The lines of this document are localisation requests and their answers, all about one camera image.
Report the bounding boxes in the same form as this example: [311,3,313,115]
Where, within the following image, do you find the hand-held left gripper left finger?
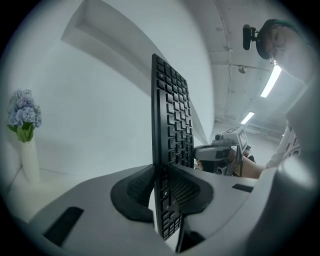
[28,164,176,254]

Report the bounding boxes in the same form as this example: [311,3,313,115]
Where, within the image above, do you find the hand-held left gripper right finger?
[166,164,260,253]

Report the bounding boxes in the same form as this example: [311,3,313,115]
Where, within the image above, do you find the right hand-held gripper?
[194,125,249,176]

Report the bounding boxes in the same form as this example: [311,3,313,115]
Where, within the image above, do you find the black keyboard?
[151,53,195,241]

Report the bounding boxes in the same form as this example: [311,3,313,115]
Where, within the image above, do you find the person's right forearm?
[239,156,267,180]

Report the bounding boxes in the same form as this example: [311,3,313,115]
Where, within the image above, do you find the long ceiling light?
[260,65,283,98]
[240,111,255,125]

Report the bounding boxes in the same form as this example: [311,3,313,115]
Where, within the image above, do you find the person's white printed shirt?
[266,119,302,169]

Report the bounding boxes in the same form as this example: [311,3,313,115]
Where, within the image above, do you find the white vase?
[18,137,41,185]

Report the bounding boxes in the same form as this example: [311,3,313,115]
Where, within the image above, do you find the blue artificial flowers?
[6,88,43,143]

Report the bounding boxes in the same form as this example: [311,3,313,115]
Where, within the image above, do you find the thin-framed glasses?
[267,31,289,65]

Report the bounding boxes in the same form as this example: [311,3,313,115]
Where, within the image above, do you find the person's head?
[263,23,315,85]

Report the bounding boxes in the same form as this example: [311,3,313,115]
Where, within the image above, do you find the black head-mounted camera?
[242,23,260,51]

